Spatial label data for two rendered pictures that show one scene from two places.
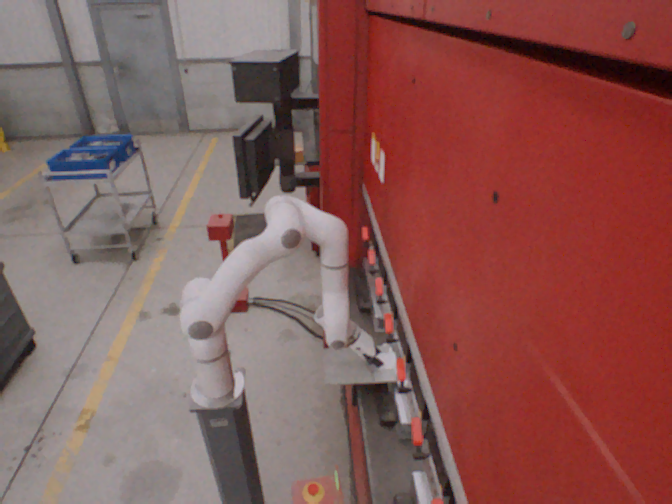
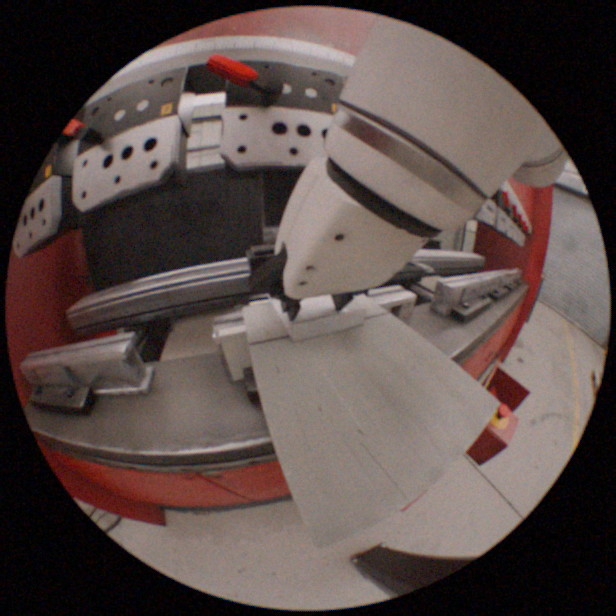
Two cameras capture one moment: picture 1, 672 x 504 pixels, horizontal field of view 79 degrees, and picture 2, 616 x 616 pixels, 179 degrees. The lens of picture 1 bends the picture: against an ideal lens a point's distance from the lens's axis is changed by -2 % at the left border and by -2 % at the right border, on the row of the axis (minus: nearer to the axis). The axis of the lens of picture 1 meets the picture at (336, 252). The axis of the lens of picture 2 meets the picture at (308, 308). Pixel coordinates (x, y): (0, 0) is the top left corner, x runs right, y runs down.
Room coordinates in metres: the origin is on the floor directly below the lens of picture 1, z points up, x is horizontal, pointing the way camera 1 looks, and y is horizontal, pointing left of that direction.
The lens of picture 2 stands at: (1.21, 0.03, 1.12)
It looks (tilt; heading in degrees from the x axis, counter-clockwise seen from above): 28 degrees down; 253
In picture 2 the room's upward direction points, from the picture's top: straight up
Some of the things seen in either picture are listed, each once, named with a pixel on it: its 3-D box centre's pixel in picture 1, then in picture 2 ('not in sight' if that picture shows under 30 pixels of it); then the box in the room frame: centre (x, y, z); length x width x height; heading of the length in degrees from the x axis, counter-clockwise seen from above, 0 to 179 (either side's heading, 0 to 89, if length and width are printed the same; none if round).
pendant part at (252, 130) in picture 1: (257, 155); not in sight; (2.33, 0.45, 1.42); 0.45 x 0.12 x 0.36; 174
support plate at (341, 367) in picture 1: (358, 364); (351, 356); (1.14, -0.09, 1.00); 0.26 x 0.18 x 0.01; 94
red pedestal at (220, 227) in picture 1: (226, 263); not in sight; (2.72, 0.85, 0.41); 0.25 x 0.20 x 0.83; 94
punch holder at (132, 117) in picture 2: (390, 273); (133, 141); (1.37, -0.22, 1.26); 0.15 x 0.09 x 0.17; 4
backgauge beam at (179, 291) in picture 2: not in sight; (374, 265); (0.77, -0.56, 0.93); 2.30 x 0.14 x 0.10; 4
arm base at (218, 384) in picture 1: (214, 369); not in sight; (1.02, 0.42, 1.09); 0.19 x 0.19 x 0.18
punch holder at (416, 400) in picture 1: (428, 396); not in sight; (0.77, -0.26, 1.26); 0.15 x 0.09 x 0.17; 4
